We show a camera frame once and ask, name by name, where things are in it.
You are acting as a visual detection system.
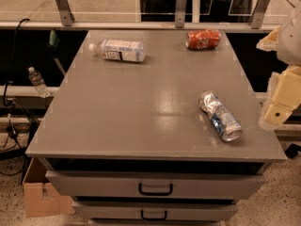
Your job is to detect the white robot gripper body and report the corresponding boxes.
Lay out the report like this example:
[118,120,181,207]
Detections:
[277,6,301,66]

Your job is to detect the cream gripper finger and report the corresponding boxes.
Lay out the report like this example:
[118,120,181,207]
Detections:
[259,65,301,130]
[256,28,279,52]

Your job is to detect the silver blue redbull can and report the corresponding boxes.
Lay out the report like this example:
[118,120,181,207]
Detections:
[198,90,243,142]

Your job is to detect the clear plastic water bottle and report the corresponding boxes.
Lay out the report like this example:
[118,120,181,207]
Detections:
[88,39,146,63]

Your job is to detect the lower grey drawer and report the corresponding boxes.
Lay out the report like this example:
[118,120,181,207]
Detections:
[72,202,237,221]

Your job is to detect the grey drawer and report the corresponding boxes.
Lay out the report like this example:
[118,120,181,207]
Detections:
[46,170,264,200]
[72,202,237,221]

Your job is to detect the small water bottle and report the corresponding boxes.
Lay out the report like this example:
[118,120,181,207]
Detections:
[28,67,50,98]

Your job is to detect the upper grey drawer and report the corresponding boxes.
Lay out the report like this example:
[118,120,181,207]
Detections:
[46,170,264,200]

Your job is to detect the brown cardboard box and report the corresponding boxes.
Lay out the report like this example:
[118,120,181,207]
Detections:
[23,158,75,218]

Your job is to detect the right metal bracket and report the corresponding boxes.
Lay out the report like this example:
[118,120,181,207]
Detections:
[248,0,271,29]

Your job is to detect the metal bracket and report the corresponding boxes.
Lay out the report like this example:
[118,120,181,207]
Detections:
[55,0,75,26]
[175,0,187,28]
[248,0,271,29]

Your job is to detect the middle metal bracket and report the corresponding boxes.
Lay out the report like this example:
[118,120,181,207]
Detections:
[175,0,187,28]

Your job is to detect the left metal bracket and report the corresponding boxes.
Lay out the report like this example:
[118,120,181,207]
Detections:
[55,0,75,26]

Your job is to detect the green handled tool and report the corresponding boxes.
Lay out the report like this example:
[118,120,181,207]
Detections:
[47,29,66,76]

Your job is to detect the black cable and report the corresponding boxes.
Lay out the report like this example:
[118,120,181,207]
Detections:
[0,17,41,177]

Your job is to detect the grey metal rail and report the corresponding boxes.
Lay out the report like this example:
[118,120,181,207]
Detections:
[0,85,60,98]

